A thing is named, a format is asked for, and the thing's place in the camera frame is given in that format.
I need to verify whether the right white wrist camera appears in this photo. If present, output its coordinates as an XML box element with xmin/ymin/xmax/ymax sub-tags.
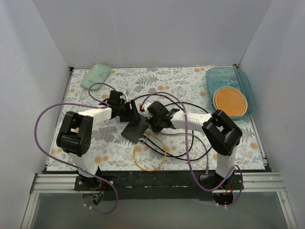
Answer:
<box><xmin>140</xmin><ymin>102</ymin><xmax>152</xmax><ymax>119</ymax></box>

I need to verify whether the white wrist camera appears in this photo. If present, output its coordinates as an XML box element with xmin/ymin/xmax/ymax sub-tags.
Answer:
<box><xmin>140</xmin><ymin>102</ymin><xmax>152</xmax><ymax>119</ymax></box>
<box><xmin>120</xmin><ymin>91</ymin><xmax>130</xmax><ymax>103</ymax></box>

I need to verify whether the yellow ethernet cable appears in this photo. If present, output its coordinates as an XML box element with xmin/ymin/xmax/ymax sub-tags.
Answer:
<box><xmin>133</xmin><ymin>130</ymin><xmax>167</xmax><ymax>172</ymax></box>

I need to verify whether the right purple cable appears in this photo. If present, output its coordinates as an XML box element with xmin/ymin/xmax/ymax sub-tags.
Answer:
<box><xmin>140</xmin><ymin>92</ymin><xmax>245</xmax><ymax>208</ymax></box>

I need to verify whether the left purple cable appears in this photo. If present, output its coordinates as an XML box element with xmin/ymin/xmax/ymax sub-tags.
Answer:
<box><xmin>34</xmin><ymin>83</ymin><xmax>120</xmax><ymax>214</ymax></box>

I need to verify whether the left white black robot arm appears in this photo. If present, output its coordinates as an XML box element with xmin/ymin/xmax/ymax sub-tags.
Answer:
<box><xmin>56</xmin><ymin>90</ymin><xmax>148</xmax><ymax>191</ymax></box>

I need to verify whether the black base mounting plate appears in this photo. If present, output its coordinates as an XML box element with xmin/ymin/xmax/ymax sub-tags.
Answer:
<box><xmin>74</xmin><ymin>170</ymin><xmax>245</xmax><ymax>201</ymax></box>

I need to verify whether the purple cable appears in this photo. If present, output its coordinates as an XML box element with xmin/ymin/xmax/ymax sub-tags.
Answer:
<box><xmin>140</xmin><ymin>92</ymin><xmax>245</xmax><ymax>208</ymax></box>
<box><xmin>34</xmin><ymin>83</ymin><xmax>120</xmax><ymax>214</ymax></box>

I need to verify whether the orange woven round coaster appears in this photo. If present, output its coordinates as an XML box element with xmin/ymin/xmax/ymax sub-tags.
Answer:
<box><xmin>212</xmin><ymin>86</ymin><xmax>248</xmax><ymax>116</ymax></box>

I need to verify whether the aluminium frame rail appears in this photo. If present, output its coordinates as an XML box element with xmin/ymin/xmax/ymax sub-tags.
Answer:
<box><xmin>21</xmin><ymin>172</ymin><xmax>297</xmax><ymax>229</ymax></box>

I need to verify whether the black network switch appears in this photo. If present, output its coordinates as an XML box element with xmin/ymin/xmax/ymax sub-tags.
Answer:
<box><xmin>121</xmin><ymin>115</ymin><xmax>149</xmax><ymax>144</ymax></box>

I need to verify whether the teal plastic tray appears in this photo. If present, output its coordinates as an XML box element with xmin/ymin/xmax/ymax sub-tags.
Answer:
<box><xmin>205</xmin><ymin>67</ymin><xmax>257</xmax><ymax>120</ymax></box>

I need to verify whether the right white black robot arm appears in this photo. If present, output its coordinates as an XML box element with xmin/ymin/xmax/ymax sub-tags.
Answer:
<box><xmin>140</xmin><ymin>101</ymin><xmax>243</xmax><ymax>192</ymax></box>

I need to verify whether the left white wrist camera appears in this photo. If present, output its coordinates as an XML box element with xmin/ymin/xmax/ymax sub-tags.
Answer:
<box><xmin>120</xmin><ymin>91</ymin><xmax>130</xmax><ymax>103</ymax></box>

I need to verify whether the grey ethernet cable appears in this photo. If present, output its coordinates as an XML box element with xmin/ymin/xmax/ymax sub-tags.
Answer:
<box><xmin>164</xmin><ymin>132</ymin><xmax>212</xmax><ymax>174</ymax></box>

